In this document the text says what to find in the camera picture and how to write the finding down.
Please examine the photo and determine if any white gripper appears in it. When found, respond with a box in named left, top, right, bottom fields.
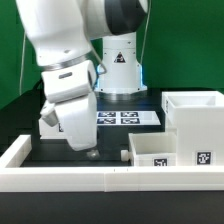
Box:
left=55, top=92, right=100, bottom=159

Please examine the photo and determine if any white drawer box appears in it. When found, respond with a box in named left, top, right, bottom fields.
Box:
left=121, top=132, right=176, bottom=167
left=39, top=118, right=65, bottom=139

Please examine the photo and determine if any white front drawer box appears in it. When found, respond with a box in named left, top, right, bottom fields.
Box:
left=121, top=132, right=176, bottom=167

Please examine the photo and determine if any white drawer cabinet frame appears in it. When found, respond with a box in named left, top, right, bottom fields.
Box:
left=161, top=91, right=224, bottom=166

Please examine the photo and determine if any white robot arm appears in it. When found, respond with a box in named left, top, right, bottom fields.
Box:
left=15, top=0, right=148, bottom=151

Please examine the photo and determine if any white marker tag sheet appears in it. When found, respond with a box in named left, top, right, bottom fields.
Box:
left=97, top=111, right=160, bottom=126

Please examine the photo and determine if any white workspace border frame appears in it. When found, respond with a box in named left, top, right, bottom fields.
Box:
left=0, top=135, right=224, bottom=192

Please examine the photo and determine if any white cable on left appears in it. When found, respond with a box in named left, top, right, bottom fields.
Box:
left=18, top=33, right=28, bottom=96

